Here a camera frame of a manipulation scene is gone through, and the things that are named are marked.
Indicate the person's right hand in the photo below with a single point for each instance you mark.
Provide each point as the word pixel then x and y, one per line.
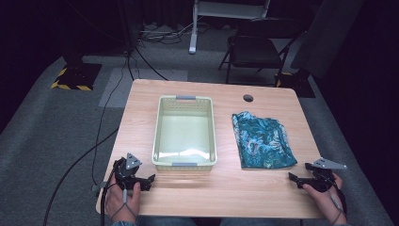
pixel 326 202

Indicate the light green plastic basket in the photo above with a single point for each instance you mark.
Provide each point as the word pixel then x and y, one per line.
pixel 185 138

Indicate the black yellow striped stand base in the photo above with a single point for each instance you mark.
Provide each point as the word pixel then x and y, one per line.
pixel 76 77
pixel 298 84

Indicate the person's legs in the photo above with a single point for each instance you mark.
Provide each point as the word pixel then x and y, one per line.
pixel 219 222

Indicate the white metal stand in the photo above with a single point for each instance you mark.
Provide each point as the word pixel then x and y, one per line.
pixel 194 34

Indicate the teal patterned folded cloth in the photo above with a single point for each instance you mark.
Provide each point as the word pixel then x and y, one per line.
pixel 263 141

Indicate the person's left hand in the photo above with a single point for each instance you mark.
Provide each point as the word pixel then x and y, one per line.
pixel 122 204

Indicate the grey leaning panel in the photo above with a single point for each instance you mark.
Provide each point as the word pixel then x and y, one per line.
pixel 326 34

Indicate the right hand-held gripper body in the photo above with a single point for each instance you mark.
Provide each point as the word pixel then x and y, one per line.
pixel 323 180

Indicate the black folding chair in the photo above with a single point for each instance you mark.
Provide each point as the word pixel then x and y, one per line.
pixel 254 50

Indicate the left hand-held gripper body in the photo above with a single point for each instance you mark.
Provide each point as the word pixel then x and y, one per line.
pixel 125 174

